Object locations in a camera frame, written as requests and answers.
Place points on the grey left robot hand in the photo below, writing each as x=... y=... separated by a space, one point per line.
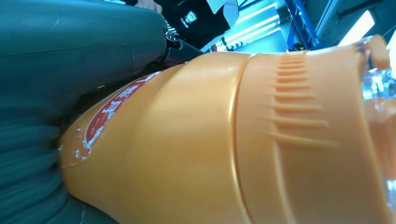
x=77 y=52

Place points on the person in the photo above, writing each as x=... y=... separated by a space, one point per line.
x=198 y=21

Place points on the blue metal rack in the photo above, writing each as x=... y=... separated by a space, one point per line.
x=301 y=24

